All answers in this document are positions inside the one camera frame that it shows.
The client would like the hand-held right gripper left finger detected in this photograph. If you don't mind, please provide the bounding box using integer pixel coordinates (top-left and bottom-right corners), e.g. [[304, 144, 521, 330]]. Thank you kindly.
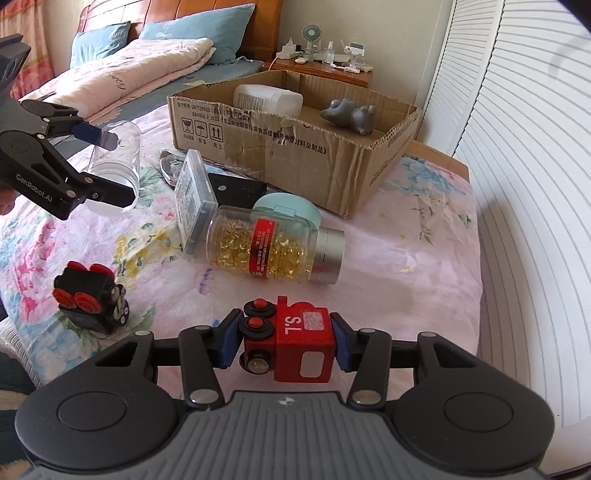
[[95, 310, 243, 409]]

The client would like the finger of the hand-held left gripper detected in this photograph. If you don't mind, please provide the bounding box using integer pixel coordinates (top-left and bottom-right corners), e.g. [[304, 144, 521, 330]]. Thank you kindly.
[[9, 136, 139, 221], [21, 99, 118, 149]]

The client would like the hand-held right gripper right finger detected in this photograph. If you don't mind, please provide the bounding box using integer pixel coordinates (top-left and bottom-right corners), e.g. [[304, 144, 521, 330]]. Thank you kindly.
[[329, 313, 481, 409]]

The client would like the clear plastic jar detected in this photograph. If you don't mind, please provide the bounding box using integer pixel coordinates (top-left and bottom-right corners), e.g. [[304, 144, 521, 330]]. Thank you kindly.
[[88, 120, 141, 215]]

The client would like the red toy car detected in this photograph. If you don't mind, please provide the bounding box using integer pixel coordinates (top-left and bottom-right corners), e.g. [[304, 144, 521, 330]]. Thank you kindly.
[[239, 298, 336, 384]]

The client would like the clear plastic case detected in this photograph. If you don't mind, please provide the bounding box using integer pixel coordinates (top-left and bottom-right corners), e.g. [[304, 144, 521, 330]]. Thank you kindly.
[[174, 148, 219, 258]]

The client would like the glass jar of yellow capsules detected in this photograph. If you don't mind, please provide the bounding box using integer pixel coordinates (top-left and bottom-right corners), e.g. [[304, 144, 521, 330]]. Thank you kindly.
[[205, 205, 347, 284]]

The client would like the black toy train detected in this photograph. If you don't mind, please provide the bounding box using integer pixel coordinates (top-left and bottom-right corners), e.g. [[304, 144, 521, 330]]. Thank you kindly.
[[53, 261, 130, 334]]

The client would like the black remote-like object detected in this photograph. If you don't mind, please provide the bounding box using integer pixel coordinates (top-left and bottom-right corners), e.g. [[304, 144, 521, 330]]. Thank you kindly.
[[208, 172, 267, 210]]

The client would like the teal round container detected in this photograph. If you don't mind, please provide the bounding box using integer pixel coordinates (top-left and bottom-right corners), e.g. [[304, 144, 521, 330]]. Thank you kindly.
[[252, 194, 320, 229]]

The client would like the cardboard box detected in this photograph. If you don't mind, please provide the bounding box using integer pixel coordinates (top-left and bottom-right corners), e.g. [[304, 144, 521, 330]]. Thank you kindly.
[[166, 69, 423, 220]]

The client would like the grey mouse toy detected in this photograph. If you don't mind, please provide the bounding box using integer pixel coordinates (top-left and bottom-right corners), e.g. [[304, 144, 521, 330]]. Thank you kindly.
[[320, 98, 377, 136]]

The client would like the patterned curtain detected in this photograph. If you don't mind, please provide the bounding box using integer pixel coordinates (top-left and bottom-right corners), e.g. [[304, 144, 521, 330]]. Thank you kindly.
[[0, 0, 84, 88]]

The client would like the pink quilt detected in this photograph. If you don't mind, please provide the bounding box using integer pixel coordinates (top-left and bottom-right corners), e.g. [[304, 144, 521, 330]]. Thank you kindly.
[[11, 37, 218, 118]]

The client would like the pink floral sheet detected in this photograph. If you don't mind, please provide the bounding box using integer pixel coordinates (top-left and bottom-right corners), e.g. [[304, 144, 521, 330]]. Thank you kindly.
[[0, 108, 483, 416]]

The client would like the blue pillow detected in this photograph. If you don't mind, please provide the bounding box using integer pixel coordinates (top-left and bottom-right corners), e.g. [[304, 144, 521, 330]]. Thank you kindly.
[[139, 18, 243, 65], [69, 21, 132, 70]]

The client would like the blue-grey bed sheet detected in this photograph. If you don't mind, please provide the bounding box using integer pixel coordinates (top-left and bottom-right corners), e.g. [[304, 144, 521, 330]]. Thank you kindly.
[[46, 58, 264, 123]]

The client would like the wooden headboard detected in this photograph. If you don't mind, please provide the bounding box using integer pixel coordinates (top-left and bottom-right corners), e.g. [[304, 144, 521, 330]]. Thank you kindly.
[[76, 0, 284, 63]]

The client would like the wooden nightstand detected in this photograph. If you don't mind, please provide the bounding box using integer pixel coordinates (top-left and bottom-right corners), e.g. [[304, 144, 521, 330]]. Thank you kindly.
[[270, 55, 375, 88]]

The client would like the small green desk fan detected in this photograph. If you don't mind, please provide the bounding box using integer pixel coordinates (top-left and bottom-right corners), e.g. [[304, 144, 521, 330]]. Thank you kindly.
[[302, 25, 322, 61]]

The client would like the white louvered closet door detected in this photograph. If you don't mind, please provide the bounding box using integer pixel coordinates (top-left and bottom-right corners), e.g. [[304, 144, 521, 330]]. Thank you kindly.
[[455, 0, 591, 462], [422, 0, 506, 158]]

